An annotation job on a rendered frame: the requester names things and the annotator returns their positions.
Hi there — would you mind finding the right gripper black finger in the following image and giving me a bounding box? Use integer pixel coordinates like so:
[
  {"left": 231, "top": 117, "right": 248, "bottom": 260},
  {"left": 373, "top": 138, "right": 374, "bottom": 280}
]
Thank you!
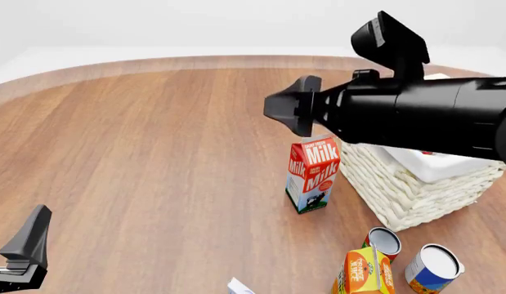
[
  {"left": 263, "top": 79, "right": 302, "bottom": 109},
  {"left": 263, "top": 106, "right": 302, "bottom": 136}
]

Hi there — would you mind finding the red green labelled tin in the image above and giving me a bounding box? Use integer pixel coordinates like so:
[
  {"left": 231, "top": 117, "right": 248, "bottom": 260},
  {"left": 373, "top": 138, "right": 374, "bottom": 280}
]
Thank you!
[{"left": 361, "top": 225, "right": 403, "bottom": 265}]

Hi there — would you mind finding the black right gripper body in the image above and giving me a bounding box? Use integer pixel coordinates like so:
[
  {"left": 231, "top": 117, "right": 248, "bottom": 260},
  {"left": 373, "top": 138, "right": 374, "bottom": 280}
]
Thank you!
[{"left": 293, "top": 75, "right": 323, "bottom": 138}]

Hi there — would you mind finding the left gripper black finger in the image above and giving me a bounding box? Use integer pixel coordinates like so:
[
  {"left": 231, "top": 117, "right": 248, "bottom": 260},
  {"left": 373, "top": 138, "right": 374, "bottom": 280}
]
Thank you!
[{"left": 0, "top": 203, "right": 53, "bottom": 268}]

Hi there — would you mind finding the red white milk carton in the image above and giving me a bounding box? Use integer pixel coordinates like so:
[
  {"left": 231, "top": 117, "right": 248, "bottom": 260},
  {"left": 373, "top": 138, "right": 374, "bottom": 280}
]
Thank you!
[{"left": 284, "top": 133, "right": 342, "bottom": 216}]

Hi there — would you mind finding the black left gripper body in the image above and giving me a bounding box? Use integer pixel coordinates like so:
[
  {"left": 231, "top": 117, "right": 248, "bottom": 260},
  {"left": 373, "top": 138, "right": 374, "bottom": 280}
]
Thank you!
[{"left": 0, "top": 259, "right": 48, "bottom": 292}]

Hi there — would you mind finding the white blue printed box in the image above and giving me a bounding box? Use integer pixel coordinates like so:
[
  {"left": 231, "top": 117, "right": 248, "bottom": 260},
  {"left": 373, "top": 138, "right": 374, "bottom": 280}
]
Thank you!
[{"left": 226, "top": 277, "right": 256, "bottom": 294}]

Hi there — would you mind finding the blue labelled tin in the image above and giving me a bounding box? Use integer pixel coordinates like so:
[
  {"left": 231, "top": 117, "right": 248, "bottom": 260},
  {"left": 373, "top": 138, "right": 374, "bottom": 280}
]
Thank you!
[{"left": 404, "top": 243, "right": 466, "bottom": 294}]

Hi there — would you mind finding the orange juice carton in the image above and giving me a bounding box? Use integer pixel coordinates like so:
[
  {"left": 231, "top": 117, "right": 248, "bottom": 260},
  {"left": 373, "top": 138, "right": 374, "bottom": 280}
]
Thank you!
[{"left": 332, "top": 247, "right": 396, "bottom": 294}]

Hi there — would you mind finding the white woven basket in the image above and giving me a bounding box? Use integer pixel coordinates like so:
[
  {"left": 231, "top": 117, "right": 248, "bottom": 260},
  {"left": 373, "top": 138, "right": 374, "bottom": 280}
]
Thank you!
[{"left": 338, "top": 73, "right": 506, "bottom": 233}]

